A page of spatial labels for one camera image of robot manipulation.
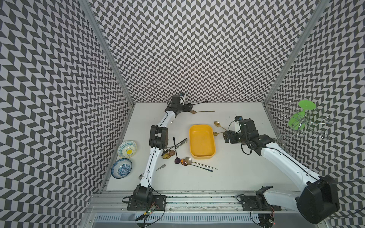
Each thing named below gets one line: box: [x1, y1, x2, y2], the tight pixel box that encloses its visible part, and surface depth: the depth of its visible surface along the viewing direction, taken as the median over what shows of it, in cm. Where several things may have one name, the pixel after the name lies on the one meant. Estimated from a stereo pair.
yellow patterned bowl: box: [117, 140, 138, 159], surface depth 93 cm
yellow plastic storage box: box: [189, 123, 216, 160], surface depth 98 cm
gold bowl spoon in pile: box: [162, 139, 188, 160], surface depth 90 cm
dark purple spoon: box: [172, 136, 182, 164], surface depth 89 cm
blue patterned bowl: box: [110, 158, 133, 180], surface depth 85 cm
